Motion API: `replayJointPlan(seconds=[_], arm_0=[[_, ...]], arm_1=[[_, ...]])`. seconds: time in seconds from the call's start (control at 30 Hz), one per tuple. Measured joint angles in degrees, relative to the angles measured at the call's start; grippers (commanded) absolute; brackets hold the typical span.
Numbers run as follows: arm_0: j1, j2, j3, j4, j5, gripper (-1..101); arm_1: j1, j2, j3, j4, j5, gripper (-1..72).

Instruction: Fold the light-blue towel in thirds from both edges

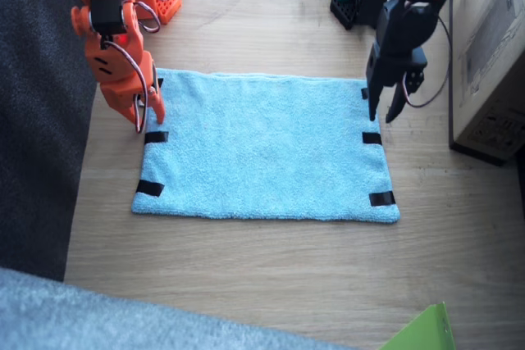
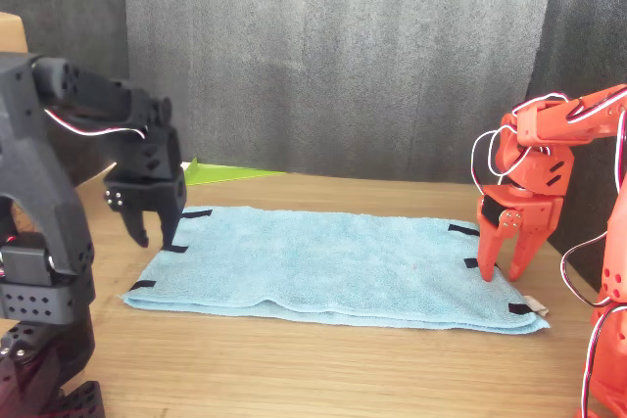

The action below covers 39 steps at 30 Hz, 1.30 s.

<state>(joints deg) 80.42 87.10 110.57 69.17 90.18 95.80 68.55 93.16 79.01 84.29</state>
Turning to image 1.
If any green plastic angle bracket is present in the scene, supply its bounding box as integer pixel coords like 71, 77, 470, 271
377, 302, 457, 350

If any servo wire of black arm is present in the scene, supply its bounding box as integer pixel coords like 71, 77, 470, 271
401, 0, 454, 108

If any light blue towel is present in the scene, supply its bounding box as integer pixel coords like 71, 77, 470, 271
130, 67, 401, 225

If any brown cardboard box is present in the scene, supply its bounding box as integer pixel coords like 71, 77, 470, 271
449, 0, 525, 166

